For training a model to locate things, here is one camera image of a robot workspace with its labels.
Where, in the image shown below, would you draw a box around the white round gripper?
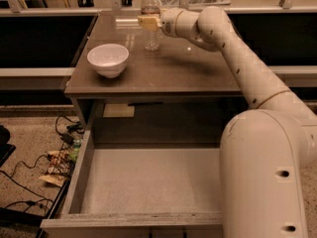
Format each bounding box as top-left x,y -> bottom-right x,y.
138,8 -> 183,38

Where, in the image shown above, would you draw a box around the clear plastic water bottle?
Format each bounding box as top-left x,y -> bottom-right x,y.
139,0 -> 160,52

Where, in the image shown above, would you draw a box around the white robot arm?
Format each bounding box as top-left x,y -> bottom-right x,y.
138,7 -> 317,238

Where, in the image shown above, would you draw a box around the grey cabinet with glossy top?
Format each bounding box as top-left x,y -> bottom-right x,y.
65,12 -> 241,121

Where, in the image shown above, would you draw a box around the green bottle on floor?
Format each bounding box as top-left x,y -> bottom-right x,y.
68,139 -> 82,162

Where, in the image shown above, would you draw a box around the open grey top drawer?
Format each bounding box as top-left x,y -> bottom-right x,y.
40,97 -> 246,238

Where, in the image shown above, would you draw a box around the white ceramic bowl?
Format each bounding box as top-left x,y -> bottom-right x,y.
87,44 -> 130,78

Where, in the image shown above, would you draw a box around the black power adapter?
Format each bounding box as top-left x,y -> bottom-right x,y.
60,133 -> 74,145

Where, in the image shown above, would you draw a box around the snack bag on floor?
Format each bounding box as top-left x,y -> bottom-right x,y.
40,150 -> 73,187

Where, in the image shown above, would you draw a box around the black equipment at left edge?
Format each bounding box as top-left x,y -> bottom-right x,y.
0,125 -> 16,167

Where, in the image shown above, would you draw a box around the black cables on floor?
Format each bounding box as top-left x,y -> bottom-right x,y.
0,115 -> 85,216

